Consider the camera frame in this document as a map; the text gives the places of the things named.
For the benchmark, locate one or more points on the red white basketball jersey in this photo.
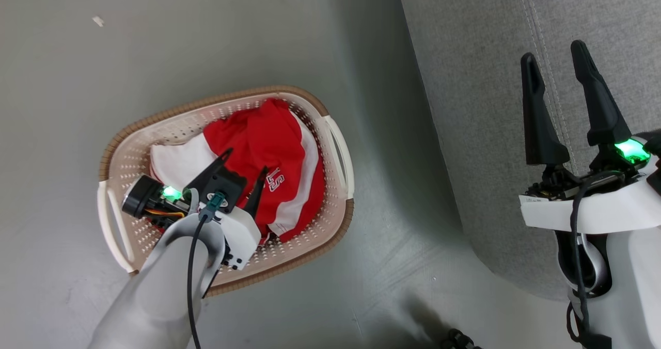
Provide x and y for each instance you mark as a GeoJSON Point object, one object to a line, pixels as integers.
{"type": "Point", "coordinates": [175, 163]}

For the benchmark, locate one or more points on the small paper scrap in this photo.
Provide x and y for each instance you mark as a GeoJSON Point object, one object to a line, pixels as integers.
{"type": "Point", "coordinates": [98, 21]}

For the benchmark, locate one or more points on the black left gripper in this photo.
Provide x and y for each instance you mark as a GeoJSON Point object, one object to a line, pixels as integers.
{"type": "Point", "coordinates": [219, 186]}

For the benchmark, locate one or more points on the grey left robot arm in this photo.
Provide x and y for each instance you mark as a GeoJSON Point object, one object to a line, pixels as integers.
{"type": "Point", "coordinates": [155, 297]}

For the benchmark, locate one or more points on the beige laundry basket brown rim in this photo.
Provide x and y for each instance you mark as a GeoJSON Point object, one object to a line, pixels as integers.
{"type": "Point", "coordinates": [310, 251]}

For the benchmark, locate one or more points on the grey fabric sofa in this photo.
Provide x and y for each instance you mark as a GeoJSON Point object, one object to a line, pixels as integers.
{"type": "Point", "coordinates": [465, 80]}

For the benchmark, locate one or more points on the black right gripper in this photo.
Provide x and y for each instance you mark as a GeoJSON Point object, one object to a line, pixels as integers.
{"type": "Point", "coordinates": [609, 171]}

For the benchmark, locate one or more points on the red shorts with white stripe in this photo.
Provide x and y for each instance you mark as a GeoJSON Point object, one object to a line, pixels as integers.
{"type": "Point", "coordinates": [273, 142]}

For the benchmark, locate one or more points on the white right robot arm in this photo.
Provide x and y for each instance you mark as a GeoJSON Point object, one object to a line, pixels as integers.
{"type": "Point", "coordinates": [630, 287]}

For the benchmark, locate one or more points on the right wrist camera white housing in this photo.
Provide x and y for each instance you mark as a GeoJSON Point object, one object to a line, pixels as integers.
{"type": "Point", "coordinates": [599, 212]}

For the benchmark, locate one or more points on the left wrist camera white housing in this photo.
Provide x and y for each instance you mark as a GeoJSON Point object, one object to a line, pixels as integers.
{"type": "Point", "coordinates": [242, 235]}

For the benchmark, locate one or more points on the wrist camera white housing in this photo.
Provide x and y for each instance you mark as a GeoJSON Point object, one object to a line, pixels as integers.
{"type": "Point", "coordinates": [242, 235]}
{"type": "Point", "coordinates": [599, 212]}

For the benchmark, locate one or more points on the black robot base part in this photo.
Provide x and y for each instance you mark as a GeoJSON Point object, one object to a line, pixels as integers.
{"type": "Point", "coordinates": [457, 340]}

